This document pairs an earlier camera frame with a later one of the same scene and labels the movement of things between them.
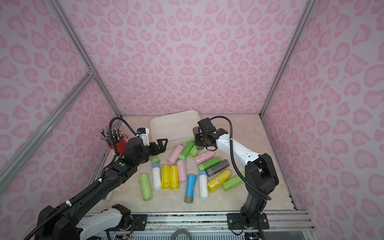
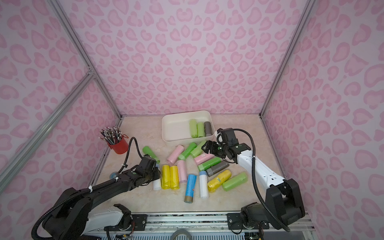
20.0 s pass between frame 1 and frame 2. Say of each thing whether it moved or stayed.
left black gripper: moved
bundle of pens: stayed
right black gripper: moved
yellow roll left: stayed
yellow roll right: stayed
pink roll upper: stayed
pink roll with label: stayed
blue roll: stayed
